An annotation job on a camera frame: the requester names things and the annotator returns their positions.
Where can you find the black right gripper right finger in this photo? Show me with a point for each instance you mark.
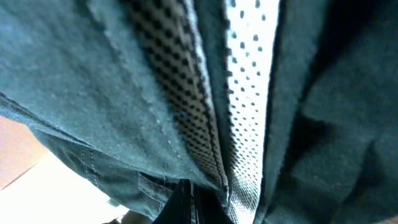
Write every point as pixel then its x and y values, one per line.
pixel 208 209

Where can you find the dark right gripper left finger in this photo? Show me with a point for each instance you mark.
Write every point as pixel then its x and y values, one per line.
pixel 177 210

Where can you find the black shorts garment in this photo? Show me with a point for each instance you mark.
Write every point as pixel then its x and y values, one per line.
pixel 286 110

